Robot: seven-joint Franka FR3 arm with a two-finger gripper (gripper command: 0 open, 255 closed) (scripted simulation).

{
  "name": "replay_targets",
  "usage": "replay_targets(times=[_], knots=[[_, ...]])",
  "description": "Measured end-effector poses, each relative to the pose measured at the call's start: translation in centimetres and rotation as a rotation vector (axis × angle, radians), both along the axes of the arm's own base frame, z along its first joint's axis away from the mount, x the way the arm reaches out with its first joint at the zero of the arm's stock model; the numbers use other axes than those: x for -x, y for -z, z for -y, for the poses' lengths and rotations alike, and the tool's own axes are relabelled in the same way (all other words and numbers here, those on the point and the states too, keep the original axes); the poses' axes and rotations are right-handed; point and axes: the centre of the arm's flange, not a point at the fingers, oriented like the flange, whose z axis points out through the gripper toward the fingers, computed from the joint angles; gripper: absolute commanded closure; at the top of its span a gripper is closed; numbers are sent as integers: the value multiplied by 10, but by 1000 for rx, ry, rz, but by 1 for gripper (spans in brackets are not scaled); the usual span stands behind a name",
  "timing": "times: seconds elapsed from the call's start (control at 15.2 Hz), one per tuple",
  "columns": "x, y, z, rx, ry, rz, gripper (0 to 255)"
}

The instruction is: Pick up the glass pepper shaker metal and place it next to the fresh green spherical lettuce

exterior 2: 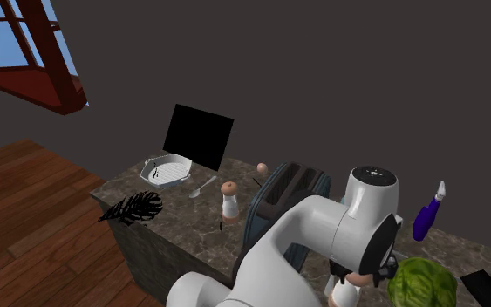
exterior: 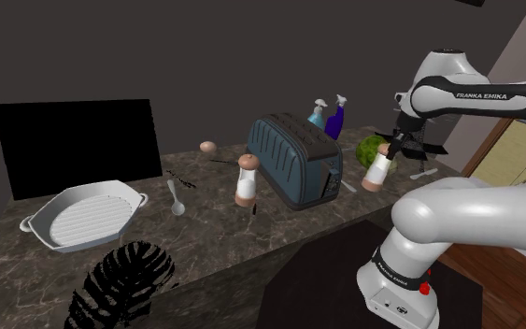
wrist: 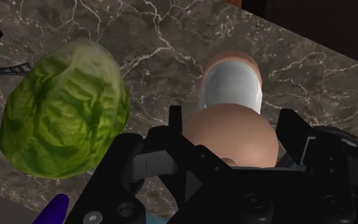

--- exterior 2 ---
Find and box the white wooden-topped salt shaker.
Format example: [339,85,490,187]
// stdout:
[324,271,374,307]

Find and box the green lettuce head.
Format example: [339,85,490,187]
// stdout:
[386,256,459,307]

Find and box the dark blue toaster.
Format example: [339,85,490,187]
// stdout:
[241,161,332,274]

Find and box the blue spray bottle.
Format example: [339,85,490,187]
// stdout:
[412,181,447,242]

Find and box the white wooden-topped pepper mill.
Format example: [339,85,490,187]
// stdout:
[221,181,242,225]

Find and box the flat black slab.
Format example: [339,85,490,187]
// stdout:
[460,269,491,307]

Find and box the silver spoon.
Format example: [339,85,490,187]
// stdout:
[188,175,219,200]

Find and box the black square panel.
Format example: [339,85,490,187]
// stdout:
[162,103,235,172]

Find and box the white ribbed baking dish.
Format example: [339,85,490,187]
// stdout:
[139,153,194,190]

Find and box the black feather-shaped leaf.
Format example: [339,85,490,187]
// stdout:
[98,190,164,227]

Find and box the red framed window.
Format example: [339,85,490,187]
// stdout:
[0,0,90,116]

